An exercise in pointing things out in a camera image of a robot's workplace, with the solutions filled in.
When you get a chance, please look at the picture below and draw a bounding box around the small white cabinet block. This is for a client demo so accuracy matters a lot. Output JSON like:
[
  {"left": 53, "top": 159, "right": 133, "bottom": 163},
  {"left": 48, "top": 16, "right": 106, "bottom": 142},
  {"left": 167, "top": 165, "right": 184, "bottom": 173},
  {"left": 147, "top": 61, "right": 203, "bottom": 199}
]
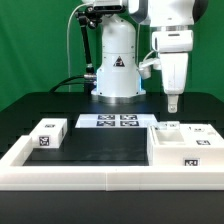
[{"left": 30, "top": 118, "right": 68, "bottom": 148}]

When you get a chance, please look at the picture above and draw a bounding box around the white door panel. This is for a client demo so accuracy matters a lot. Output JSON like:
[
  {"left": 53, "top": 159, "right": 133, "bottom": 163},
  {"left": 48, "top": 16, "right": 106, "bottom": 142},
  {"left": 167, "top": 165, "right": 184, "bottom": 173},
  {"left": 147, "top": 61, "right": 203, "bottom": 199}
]
[
  {"left": 180, "top": 124, "right": 224, "bottom": 146},
  {"left": 155, "top": 121, "right": 180, "bottom": 130}
]

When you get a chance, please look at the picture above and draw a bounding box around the black cable bundle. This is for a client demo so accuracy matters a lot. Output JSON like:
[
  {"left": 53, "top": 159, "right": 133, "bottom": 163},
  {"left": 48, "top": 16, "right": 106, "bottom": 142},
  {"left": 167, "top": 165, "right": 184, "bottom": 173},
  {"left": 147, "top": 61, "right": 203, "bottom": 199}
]
[{"left": 49, "top": 75, "right": 88, "bottom": 93}]

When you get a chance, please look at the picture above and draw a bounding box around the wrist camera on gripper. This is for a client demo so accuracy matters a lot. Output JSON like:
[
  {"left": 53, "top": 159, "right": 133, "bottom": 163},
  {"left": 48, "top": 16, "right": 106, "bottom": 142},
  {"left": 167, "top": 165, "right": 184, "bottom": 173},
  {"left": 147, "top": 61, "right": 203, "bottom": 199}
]
[{"left": 138, "top": 58, "right": 161, "bottom": 80}]

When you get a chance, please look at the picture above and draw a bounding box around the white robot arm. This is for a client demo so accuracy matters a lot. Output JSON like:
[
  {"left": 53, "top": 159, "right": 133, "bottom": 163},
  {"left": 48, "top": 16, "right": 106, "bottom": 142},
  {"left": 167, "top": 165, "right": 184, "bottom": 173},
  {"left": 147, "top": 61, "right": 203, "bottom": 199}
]
[{"left": 82, "top": 0, "right": 208, "bottom": 113}]

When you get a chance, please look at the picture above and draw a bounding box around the black camera on mount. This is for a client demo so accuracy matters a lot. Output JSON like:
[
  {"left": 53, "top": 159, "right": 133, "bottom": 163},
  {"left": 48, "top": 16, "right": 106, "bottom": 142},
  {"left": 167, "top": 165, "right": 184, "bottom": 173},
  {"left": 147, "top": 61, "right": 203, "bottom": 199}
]
[{"left": 93, "top": 0, "right": 124, "bottom": 13}]

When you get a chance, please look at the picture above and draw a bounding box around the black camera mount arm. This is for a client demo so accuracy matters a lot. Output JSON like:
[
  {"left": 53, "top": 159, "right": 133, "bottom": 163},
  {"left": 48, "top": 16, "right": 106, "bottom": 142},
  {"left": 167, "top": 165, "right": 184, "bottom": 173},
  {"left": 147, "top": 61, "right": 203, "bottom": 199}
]
[{"left": 74, "top": 5, "right": 101, "bottom": 81}]

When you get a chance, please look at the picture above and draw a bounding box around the white cabinet body box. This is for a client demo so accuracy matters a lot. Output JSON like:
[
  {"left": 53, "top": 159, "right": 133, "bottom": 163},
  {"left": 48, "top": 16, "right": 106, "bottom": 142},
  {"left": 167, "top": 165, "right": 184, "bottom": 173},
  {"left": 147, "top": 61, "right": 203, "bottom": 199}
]
[{"left": 147, "top": 125, "right": 224, "bottom": 166}]

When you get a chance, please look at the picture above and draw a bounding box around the white flat base plate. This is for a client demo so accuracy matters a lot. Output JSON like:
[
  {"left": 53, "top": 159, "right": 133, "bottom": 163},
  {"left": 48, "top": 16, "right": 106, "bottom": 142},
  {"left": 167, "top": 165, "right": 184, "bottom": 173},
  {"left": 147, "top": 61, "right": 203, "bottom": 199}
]
[{"left": 75, "top": 114, "right": 157, "bottom": 128}]

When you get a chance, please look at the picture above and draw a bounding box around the white thin cable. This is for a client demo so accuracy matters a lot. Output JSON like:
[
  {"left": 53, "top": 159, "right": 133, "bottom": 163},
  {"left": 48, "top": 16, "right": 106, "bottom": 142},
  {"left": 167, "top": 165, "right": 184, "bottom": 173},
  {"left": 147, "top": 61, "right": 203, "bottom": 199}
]
[{"left": 66, "top": 3, "right": 88, "bottom": 93}]

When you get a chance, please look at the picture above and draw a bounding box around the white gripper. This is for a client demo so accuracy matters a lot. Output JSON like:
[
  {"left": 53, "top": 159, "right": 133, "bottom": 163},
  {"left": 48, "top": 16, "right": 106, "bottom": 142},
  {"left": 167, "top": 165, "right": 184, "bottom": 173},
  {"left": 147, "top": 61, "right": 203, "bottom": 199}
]
[{"left": 152, "top": 30, "right": 193, "bottom": 113}]

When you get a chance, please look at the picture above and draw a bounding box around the white U-shaped frame wall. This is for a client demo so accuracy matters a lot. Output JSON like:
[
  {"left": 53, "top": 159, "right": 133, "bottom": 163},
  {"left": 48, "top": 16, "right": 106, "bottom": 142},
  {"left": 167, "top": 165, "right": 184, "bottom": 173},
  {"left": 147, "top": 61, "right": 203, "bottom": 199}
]
[{"left": 0, "top": 136, "right": 224, "bottom": 191}]

